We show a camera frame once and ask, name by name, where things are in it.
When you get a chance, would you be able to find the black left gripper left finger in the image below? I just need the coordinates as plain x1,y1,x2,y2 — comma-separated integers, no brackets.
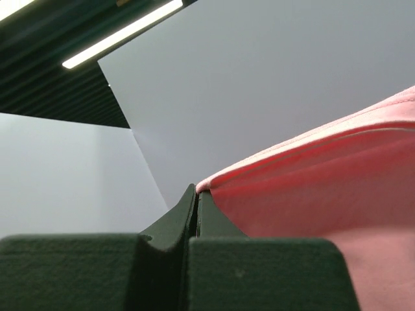
1,185,196,310

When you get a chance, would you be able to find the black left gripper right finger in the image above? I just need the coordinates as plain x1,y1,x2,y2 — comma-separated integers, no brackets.
187,192,359,310

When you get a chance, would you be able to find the pink t shirt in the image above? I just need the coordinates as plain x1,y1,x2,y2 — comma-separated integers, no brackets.
196,88,414,310

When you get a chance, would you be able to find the ceiling light strip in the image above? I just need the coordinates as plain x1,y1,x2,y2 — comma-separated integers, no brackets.
0,0,34,21
62,0,184,69

